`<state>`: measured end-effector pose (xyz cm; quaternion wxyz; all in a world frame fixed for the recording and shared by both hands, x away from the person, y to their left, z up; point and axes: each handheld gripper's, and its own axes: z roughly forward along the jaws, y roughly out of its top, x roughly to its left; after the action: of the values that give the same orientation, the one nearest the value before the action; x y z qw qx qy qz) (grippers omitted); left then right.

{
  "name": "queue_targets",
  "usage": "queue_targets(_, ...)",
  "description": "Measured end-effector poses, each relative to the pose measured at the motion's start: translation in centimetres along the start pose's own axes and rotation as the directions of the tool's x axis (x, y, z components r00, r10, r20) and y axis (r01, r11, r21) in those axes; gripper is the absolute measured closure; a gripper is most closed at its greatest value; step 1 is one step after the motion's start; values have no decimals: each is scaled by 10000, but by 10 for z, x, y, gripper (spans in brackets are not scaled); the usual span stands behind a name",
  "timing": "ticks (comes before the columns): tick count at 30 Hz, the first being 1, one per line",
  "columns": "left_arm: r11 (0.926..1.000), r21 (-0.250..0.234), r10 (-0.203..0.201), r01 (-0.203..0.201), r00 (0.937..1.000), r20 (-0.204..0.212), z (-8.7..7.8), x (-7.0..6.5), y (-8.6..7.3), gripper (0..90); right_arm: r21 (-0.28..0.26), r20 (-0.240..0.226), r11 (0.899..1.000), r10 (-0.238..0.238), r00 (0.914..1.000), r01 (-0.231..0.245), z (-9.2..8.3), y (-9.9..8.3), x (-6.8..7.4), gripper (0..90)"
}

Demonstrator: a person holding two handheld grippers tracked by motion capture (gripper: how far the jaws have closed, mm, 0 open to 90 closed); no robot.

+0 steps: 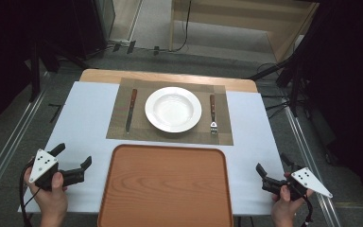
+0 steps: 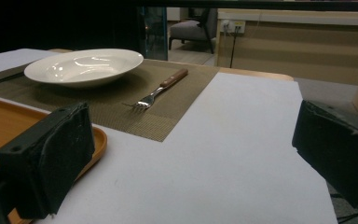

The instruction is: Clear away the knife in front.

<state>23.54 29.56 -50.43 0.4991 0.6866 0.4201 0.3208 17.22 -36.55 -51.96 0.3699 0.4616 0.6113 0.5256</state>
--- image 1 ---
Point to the brown woven placemat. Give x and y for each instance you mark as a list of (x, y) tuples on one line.
[(176, 138)]

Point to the person's left hand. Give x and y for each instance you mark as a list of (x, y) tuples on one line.
[(52, 205)]

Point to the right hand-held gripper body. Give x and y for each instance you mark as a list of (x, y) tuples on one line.
[(310, 181)]

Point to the white round plate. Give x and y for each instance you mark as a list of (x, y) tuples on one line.
[(173, 109)]

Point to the light wooden shelf unit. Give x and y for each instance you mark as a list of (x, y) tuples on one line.
[(283, 38)]

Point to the brown wooden tray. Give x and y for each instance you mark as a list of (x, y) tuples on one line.
[(167, 189)]

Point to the black tripod stand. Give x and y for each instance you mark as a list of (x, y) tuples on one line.
[(294, 88)]

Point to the person's right hand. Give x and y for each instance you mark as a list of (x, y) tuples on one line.
[(283, 211)]

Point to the glass cabinet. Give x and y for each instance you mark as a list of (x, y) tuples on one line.
[(105, 15)]

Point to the metal floor rail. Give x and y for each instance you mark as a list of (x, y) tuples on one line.
[(9, 148), (312, 164)]

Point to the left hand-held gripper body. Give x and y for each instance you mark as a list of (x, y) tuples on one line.
[(42, 164)]

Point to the black metal stand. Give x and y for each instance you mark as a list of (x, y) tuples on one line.
[(35, 72)]

